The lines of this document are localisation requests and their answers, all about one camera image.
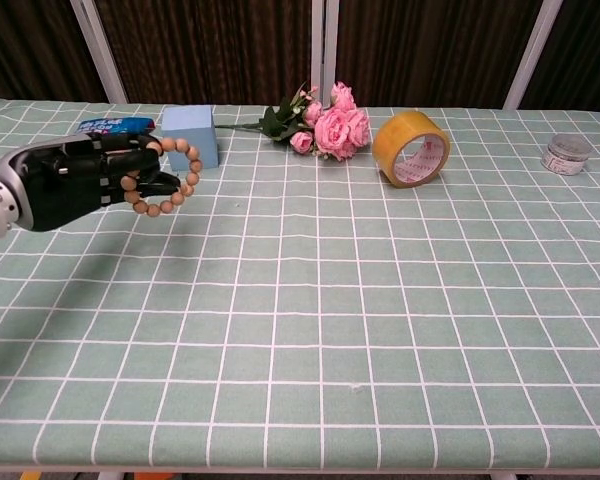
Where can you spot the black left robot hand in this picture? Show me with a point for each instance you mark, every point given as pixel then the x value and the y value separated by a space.
pixel 65 190

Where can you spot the blue snack bag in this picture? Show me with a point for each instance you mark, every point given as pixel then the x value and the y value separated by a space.
pixel 111 125

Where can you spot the light blue cube block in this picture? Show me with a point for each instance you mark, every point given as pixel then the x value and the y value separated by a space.
pixel 190 125

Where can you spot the dark brown curtain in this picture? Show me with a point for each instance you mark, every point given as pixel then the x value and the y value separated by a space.
pixel 210 45

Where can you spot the pink artificial flower bouquet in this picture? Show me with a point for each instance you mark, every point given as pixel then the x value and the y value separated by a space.
pixel 336 130

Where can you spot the green checked tablecloth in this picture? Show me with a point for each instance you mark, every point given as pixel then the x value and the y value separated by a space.
pixel 330 310

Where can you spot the yellow packing tape roll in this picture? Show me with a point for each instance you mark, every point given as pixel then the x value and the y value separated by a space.
pixel 395 137

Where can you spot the small clear lidded jar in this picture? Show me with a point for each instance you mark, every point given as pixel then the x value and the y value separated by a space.
pixel 567 156

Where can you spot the white metal frame post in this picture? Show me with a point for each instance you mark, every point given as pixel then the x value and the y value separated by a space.
pixel 100 50
pixel 324 45
pixel 532 52

